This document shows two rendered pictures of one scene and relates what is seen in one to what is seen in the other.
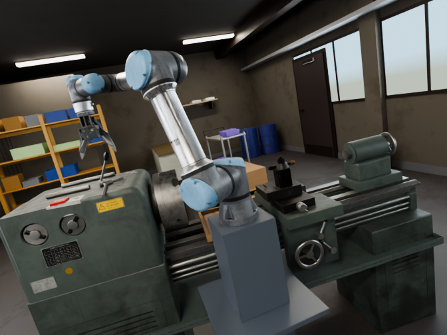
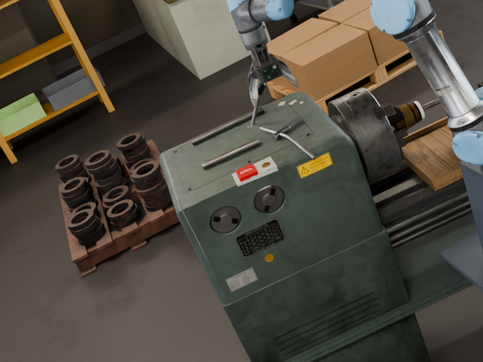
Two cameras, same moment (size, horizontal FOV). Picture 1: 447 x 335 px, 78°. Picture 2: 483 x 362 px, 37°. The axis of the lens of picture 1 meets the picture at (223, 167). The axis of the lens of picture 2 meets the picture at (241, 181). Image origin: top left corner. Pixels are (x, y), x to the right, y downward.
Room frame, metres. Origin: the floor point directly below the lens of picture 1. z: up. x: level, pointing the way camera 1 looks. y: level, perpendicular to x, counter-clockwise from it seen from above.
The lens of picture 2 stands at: (-0.82, 0.49, 2.29)
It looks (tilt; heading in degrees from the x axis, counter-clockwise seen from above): 28 degrees down; 7
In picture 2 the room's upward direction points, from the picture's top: 24 degrees counter-clockwise
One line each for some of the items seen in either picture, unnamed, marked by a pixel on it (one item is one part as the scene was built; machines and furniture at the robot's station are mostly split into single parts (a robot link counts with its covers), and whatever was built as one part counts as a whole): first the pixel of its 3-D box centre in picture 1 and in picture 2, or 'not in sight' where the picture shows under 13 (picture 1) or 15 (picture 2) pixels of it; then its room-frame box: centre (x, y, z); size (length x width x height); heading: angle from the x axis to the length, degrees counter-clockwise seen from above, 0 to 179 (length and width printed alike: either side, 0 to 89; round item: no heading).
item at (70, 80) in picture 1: (78, 89); (244, 10); (1.25, 0.54, 1.70); 0.09 x 0.08 x 0.11; 51
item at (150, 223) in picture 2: not in sight; (112, 183); (3.65, 1.89, 0.22); 1.25 x 0.86 x 0.45; 12
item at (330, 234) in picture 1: (311, 241); not in sight; (1.31, -0.37, 0.73); 0.27 x 0.12 x 0.27; 99
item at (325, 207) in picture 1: (293, 201); not in sight; (1.51, -0.36, 0.90); 0.53 x 0.30 x 0.06; 9
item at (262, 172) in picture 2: (68, 207); (256, 177); (1.15, 0.69, 1.23); 0.13 x 0.08 x 0.06; 99
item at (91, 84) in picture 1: (94, 84); (274, 4); (1.20, 0.45, 1.70); 0.11 x 0.11 x 0.08; 51
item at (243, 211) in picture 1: (236, 205); not in sight; (0.97, -0.02, 1.15); 0.15 x 0.15 x 0.10
